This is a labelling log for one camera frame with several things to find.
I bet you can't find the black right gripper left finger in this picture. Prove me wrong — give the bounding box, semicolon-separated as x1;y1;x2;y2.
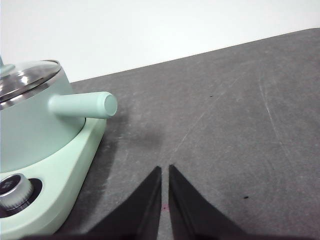
59;165;163;240

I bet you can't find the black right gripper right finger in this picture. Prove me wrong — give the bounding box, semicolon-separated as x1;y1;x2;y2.
168;164;303;240

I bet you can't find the glass lid with green knob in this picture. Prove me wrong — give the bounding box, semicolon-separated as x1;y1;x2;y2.
0;56;62;109

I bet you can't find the mint green breakfast machine base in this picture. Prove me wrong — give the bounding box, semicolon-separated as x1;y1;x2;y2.
0;118;108;240

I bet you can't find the silver control knob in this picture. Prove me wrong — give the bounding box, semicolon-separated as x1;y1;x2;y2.
0;173;35;217

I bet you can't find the mint green pot with handle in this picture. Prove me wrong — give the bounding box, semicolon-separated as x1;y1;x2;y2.
0;59;118;174

